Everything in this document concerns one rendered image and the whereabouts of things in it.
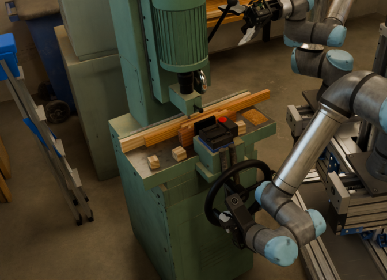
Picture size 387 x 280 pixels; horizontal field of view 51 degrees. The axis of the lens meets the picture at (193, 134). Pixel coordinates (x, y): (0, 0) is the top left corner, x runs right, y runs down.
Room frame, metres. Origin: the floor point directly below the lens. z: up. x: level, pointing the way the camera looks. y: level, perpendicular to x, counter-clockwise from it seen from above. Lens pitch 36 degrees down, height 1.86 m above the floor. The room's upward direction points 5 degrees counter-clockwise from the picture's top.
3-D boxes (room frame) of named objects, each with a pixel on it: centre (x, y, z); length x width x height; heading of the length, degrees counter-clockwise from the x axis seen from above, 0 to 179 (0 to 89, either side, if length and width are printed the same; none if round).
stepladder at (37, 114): (1.78, 0.81, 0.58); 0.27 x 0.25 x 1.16; 111
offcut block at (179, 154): (1.16, 0.06, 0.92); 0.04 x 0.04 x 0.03; 32
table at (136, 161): (1.25, -0.05, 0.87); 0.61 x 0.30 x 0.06; 118
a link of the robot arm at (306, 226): (0.75, -0.27, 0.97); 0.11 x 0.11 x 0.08; 27
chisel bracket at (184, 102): (1.36, 0.02, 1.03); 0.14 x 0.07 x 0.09; 28
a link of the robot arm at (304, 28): (1.44, -0.42, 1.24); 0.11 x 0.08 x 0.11; 57
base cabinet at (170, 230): (1.44, 0.07, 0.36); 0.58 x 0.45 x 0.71; 28
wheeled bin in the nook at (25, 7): (3.10, 0.99, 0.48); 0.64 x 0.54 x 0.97; 112
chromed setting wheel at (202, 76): (1.51, -0.04, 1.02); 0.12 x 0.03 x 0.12; 28
